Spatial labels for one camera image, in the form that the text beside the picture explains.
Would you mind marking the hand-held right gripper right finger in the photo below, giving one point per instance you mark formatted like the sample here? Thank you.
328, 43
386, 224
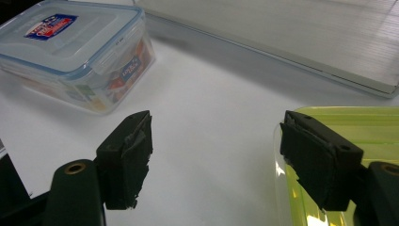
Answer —
316, 157

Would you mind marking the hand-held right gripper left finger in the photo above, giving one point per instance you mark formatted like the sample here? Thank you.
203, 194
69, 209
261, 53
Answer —
125, 163

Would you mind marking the green translucent food container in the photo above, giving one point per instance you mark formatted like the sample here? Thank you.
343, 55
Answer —
376, 132

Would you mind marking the clear lidded food container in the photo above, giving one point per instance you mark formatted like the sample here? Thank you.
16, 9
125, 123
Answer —
62, 47

